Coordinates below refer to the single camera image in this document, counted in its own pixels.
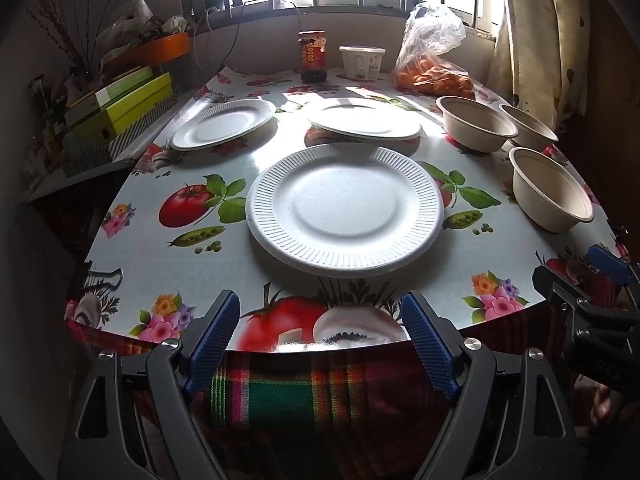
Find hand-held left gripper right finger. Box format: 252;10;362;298
400;291;586;480

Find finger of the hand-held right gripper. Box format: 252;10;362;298
532;265;593;321
589;245;632;285

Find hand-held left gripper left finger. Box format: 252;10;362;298
57;290;241;480

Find beige paper bowl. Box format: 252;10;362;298
499;104;559;151
509;146;596;234
436;95;519;154

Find white paper plate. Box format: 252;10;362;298
171;99;277;151
246;142;445;278
303;97;423;141

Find person's right hand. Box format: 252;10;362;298
589;382;626;428

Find red plaid blanket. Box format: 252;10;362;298
65;305;566;480

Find vegetable print tablecloth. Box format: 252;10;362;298
65;67;631;353

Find black binder clip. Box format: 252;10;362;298
80;260;124;295

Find grey side shelf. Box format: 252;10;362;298
20;95;191;206

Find cream dotted curtain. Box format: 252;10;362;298
487;0;601;131

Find plastic bag of oranges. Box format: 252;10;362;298
391;2;476;101

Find lime green box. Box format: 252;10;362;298
67;72;176;141

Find white and green box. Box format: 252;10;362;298
65;66;168;113

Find white plastic tub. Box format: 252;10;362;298
339;45;387;81

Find red label sauce jar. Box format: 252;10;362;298
298;30;328;85

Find crumpled plastic bag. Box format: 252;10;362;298
95;0;156;52

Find dried branches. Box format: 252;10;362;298
27;0;131;78

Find thin cable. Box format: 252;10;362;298
192;2;242;77

